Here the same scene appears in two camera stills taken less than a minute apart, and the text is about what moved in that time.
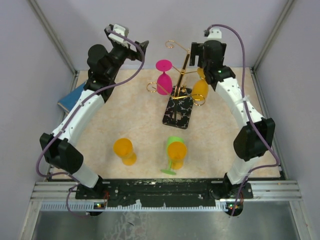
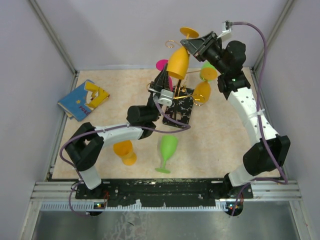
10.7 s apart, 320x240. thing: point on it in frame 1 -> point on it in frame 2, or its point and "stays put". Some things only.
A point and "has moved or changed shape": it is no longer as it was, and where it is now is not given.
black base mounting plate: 193,193 stays put
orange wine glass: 123,148 stays put
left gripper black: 131,54 -> 161,82
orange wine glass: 177,151 -> 178,63
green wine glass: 170,140 has moved or changed shape
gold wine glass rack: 178,108 stays put
